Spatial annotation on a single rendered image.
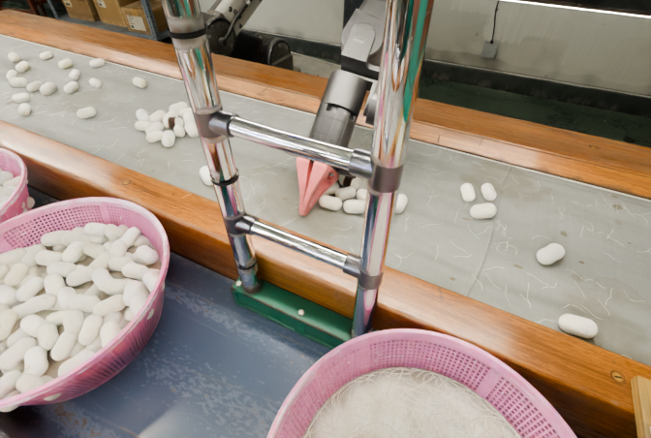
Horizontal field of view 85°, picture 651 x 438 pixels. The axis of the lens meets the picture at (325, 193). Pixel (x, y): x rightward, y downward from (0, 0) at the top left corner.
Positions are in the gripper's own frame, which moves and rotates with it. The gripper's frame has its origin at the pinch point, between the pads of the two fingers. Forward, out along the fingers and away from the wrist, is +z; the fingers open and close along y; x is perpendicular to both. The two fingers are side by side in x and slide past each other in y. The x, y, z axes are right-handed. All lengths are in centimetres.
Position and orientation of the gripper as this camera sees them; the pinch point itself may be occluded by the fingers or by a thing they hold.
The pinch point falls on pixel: (304, 209)
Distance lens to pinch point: 50.3
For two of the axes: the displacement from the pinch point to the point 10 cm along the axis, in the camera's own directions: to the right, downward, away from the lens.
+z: -3.3, 9.4, -0.5
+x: 2.8, 1.5, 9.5
